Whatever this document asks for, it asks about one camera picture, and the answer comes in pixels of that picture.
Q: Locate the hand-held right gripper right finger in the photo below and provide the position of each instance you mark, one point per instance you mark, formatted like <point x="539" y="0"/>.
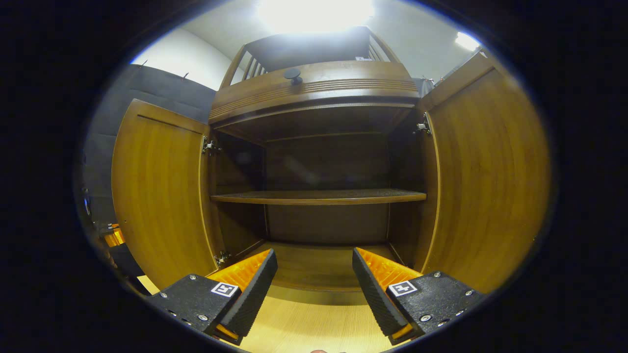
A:
<point x="375" y="294"/>

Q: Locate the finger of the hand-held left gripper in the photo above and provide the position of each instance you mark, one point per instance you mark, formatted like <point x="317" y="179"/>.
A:
<point x="114" y="236"/>

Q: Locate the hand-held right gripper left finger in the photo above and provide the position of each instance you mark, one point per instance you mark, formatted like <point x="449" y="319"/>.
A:
<point x="255" y="294"/>

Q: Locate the wooden shoe cabinet door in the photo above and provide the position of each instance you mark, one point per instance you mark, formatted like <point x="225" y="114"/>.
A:
<point x="157" y="196"/>
<point x="490" y="186"/>

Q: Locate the wooden double-door shoe cabinet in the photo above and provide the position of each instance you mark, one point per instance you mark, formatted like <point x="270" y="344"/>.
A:
<point x="319" y="93"/>

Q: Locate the metal door hinge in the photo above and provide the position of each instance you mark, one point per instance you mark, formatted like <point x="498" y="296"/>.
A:
<point x="423" y="126"/>
<point x="222" y="258"/>
<point x="210" y="146"/>

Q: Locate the black round drawer knob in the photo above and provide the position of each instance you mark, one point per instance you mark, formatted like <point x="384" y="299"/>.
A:
<point x="293" y="75"/>

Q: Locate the small ceiling light panel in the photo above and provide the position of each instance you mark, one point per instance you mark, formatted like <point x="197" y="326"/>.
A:
<point x="467" y="41"/>

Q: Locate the large ceiling light panel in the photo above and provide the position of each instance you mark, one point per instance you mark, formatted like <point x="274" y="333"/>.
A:
<point x="314" y="12"/>

